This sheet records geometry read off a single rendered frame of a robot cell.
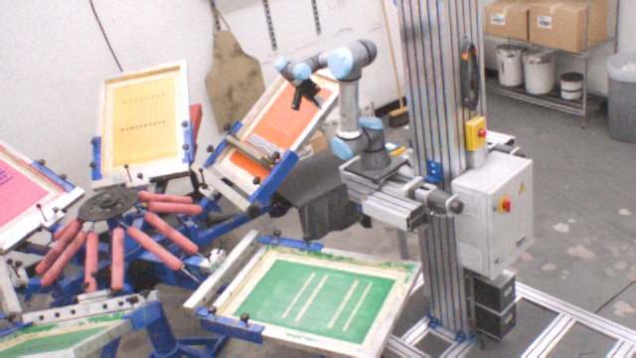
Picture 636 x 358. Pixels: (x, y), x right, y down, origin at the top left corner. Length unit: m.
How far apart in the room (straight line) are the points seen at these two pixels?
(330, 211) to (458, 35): 1.34
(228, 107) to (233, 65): 0.37
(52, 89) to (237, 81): 1.51
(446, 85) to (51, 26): 3.15
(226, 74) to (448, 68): 3.05
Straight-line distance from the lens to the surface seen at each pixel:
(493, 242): 2.83
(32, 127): 5.02
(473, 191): 2.73
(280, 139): 3.28
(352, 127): 2.69
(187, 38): 5.21
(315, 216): 3.42
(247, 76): 5.43
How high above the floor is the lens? 2.66
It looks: 28 degrees down
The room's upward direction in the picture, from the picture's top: 11 degrees counter-clockwise
